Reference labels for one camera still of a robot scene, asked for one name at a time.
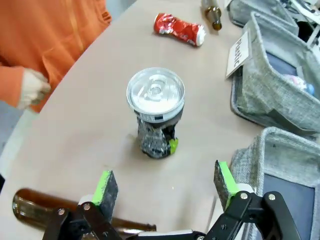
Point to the crushed red soda can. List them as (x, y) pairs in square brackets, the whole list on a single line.
[(175, 27)]

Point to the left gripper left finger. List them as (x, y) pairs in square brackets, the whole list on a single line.
[(105, 200)]

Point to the grey fabric bottle basket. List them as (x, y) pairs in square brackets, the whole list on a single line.
[(250, 160)]

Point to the grey fabric plastic basket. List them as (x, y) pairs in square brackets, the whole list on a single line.
[(260, 82)]

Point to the white Plastic label sign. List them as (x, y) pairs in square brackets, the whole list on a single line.
[(237, 55)]

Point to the clear plastic bottle pink label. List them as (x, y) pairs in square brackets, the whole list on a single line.
[(297, 83)]

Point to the person's right hand white glove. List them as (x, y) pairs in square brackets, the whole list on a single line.
[(32, 87)]

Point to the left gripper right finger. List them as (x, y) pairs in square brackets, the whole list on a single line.
[(225, 185)]

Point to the brown glass bottle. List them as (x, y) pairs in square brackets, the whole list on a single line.
[(32, 207), (212, 13)]

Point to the person's right forearm orange sleeve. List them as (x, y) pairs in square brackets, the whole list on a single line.
[(10, 82)]

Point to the grey fabric can basket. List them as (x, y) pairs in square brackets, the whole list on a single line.
[(250, 10)]

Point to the person in orange hoodie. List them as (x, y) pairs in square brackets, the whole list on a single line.
[(50, 30)]

